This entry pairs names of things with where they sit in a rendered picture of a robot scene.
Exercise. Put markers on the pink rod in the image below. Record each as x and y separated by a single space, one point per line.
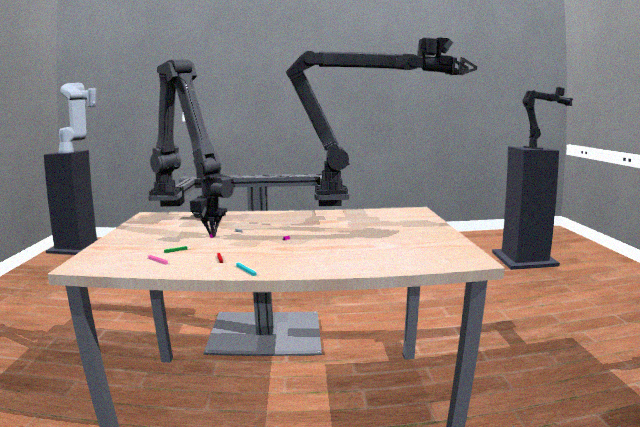
157 259

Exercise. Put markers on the turquoise rod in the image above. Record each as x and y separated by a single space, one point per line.
246 269

